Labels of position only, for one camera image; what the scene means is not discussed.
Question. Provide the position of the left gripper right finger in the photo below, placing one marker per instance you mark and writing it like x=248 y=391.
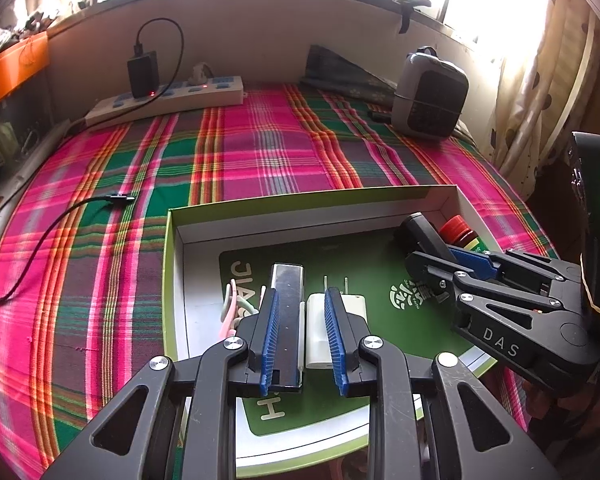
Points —
x=352 y=373

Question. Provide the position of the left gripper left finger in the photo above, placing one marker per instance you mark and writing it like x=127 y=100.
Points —
x=260 y=333

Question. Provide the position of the orange shelf tray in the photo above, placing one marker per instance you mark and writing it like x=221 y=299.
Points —
x=23 y=61

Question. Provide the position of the red cap brown bottle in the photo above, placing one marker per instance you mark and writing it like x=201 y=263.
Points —
x=456 y=232

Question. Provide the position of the cream patterned curtain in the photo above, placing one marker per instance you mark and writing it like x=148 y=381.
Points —
x=548 y=51

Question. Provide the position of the white power strip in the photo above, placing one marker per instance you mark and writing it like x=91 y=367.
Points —
x=180 y=97

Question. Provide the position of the black window latch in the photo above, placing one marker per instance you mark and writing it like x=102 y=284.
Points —
x=407 y=8

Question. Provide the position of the grey portable heater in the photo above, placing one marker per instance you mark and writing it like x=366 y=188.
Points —
x=429 y=96

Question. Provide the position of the white plug on strip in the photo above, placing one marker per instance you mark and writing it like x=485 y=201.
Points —
x=201 y=74

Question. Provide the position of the black cylindrical device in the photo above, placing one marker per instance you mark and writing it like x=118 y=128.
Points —
x=417 y=234

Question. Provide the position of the silver metal rectangular case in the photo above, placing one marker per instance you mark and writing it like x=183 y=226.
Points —
x=288 y=281

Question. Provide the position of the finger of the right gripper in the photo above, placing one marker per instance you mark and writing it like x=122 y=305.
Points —
x=480 y=264

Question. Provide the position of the green cardboard box tray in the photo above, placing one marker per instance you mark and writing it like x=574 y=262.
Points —
x=339 y=238

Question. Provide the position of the plaid pink green cloth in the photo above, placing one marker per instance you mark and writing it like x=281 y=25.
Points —
x=81 y=256

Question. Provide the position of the black charger plug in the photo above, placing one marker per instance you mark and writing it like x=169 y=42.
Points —
x=143 y=74

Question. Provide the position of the white power adapter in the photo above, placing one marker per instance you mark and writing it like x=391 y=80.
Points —
x=317 y=353

